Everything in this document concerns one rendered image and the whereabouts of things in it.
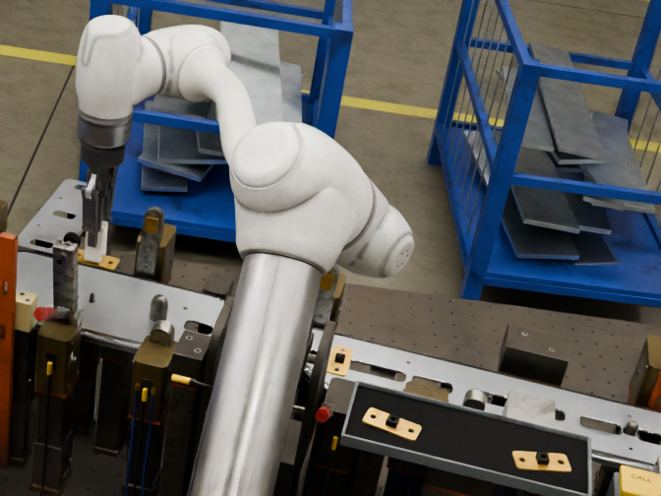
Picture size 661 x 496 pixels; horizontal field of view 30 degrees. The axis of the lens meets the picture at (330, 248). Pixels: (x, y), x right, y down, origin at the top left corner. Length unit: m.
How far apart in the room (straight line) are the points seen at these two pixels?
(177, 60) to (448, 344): 1.10
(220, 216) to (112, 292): 1.95
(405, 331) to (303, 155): 1.44
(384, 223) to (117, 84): 0.58
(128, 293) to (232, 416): 0.89
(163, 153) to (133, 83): 2.30
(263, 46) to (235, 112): 2.79
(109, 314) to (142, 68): 0.48
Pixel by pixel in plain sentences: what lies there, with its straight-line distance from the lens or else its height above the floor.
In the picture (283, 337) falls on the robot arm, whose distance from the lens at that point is 1.49.
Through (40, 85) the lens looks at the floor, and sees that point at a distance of 5.44.
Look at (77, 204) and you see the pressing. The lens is 2.59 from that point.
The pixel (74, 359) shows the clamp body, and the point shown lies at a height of 1.00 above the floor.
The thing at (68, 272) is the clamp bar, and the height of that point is 1.17.
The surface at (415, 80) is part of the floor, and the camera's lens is 6.04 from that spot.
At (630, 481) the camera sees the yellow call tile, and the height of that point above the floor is 1.16.
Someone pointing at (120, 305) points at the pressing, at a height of 1.00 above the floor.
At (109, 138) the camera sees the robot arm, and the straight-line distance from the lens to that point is 2.08.
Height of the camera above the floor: 2.31
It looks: 31 degrees down
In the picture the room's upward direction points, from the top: 11 degrees clockwise
